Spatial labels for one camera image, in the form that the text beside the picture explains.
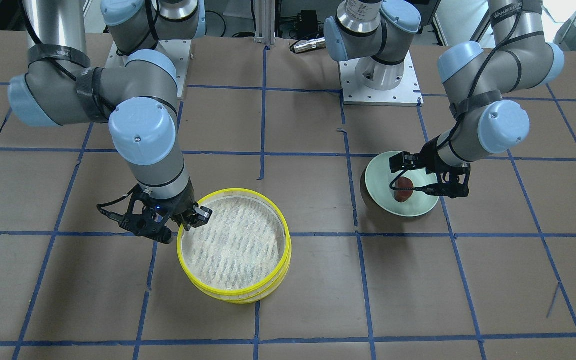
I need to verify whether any dark red bun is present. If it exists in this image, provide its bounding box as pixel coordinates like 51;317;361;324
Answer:
394;177;414;203

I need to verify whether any light green plate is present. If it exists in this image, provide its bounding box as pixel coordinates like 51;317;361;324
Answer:
365;151;439;217

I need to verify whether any silver cylindrical device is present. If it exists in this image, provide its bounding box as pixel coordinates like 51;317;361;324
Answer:
289;38;326;54

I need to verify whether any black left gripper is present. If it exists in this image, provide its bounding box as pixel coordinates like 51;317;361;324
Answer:
389;142;471;199

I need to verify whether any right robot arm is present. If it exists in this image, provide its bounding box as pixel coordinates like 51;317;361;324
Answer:
7;0;213;244

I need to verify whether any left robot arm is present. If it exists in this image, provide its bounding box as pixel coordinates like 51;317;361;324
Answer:
323;0;565;199

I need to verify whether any aluminium frame post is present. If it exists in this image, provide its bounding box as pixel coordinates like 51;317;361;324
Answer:
252;0;278;48

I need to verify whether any yellow steamer layer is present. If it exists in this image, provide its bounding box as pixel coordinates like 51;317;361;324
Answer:
190;262;290;305
176;188;293;296

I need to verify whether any black power adapter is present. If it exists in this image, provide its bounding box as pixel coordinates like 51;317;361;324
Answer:
296;10;319;34

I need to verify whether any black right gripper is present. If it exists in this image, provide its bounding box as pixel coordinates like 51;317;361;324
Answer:
118;184;213;244

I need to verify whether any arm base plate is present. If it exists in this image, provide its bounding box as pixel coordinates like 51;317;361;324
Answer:
105;39;192;100
338;53;424;107

